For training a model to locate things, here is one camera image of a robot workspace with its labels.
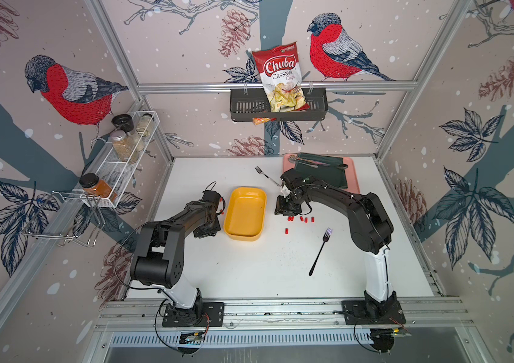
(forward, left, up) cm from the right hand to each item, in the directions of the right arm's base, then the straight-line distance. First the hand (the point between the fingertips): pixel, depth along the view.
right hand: (276, 212), depth 95 cm
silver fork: (+25, +8, -3) cm, 27 cm away
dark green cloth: (+31, -24, -5) cm, 40 cm away
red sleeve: (-7, -4, -4) cm, 9 cm away
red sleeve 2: (-1, -7, -4) cm, 8 cm away
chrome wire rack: (-23, +56, +33) cm, 69 cm away
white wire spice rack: (-2, +57, +31) cm, 65 cm away
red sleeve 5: (-1, -16, -4) cm, 16 cm away
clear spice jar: (+18, +52, +31) cm, 64 cm away
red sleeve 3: (-1, -11, -4) cm, 12 cm away
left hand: (-7, +27, -2) cm, 28 cm away
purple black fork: (-8, -21, -4) cm, 23 cm away
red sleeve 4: (-1, -13, -5) cm, 14 cm away
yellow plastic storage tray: (0, +14, -2) cm, 14 cm away
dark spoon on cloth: (+31, -33, -3) cm, 45 cm away
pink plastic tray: (+33, -7, -3) cm, 34 cm away
